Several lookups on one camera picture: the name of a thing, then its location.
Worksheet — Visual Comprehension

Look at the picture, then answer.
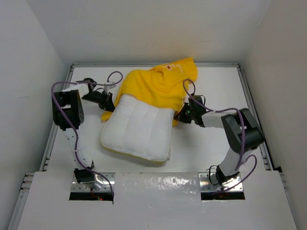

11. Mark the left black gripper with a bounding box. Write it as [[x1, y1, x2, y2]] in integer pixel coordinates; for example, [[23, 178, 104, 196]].
[[81, 91, 116, 112]]

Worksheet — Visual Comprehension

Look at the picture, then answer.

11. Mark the white pillow yellow edge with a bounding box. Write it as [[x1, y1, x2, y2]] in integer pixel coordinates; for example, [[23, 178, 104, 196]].
[[100, 94, 175, 162]]

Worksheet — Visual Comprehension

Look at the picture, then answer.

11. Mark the yellow pillowcase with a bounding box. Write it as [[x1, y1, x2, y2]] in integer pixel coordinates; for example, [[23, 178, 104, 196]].
[[114, 57, 198, 113]]

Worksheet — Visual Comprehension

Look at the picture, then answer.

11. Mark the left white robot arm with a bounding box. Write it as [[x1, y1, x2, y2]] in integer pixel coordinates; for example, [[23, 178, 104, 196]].
[[51, 78, 115, 190]]

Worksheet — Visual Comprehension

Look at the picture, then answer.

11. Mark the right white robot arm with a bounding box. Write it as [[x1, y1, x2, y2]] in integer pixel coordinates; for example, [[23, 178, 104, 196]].
[[174, 95, 264, 185]]

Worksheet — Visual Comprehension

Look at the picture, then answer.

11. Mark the white front cover board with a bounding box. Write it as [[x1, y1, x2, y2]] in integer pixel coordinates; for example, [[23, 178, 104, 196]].
[[18, 172, 296, 230]]

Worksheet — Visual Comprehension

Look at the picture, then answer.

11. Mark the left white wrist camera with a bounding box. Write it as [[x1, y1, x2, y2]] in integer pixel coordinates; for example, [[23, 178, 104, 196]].
[[104, 82, 117, 91]]

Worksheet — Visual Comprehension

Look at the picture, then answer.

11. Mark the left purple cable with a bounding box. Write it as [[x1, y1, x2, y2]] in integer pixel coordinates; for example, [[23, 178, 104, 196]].
[[51, 71, 124, 201]]

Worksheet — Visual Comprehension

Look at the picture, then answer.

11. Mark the purple cable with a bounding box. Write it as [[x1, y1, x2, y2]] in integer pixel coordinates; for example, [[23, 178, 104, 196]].
[[51, 71, 124, 201], [182, 79, 259, 192]]

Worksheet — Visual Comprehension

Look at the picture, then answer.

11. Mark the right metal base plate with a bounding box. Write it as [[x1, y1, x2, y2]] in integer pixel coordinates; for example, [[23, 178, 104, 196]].
[[199, 172, 243, 193]]

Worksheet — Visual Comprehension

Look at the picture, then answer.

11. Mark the metal base plate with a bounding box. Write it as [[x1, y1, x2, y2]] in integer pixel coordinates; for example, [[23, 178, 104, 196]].
[[199, 172, 243, 193], [71, 172, 115, 193]]

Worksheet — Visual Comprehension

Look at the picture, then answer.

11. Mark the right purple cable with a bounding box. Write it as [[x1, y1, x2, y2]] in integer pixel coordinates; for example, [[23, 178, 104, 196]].
[[182, 79, 259, 192]]

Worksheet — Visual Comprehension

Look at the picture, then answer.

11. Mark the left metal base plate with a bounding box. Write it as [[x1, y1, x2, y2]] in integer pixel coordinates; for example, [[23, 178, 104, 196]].
[[71, 172, 115, 193]]

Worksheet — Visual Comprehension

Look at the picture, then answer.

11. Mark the aluminium table frame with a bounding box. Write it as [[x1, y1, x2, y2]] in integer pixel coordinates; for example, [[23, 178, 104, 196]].
[[7, 62, 298, 230]]

